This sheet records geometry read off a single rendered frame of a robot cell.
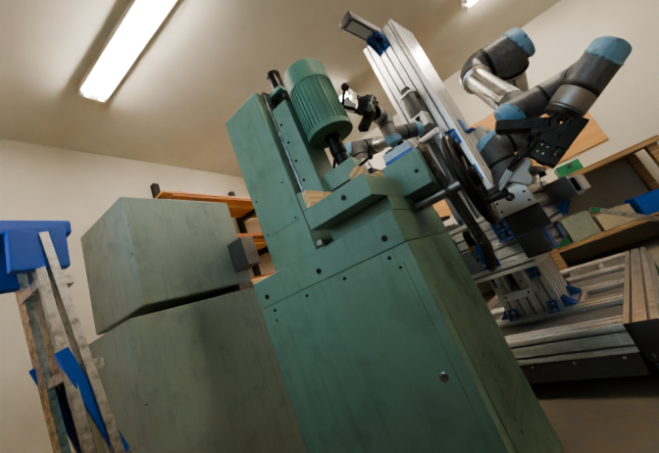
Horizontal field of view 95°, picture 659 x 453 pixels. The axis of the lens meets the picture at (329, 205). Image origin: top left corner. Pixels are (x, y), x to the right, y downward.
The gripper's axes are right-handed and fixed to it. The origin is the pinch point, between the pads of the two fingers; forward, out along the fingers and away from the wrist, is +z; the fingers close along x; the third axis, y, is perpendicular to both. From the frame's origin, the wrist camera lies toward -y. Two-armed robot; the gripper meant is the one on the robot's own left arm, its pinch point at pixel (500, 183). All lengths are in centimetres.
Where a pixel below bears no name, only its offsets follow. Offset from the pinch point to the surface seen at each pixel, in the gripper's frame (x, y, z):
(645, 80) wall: 348, 16, -163
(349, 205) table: -18.9, -23.7, 21.6
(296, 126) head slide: 3, -71, 15
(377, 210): -10.1, -20.2, 20.7
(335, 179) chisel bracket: 6, -46, 24
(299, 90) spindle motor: 2, -76, 3
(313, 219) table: -18.9, -31.4, 30.9
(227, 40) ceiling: 60, -224, -3
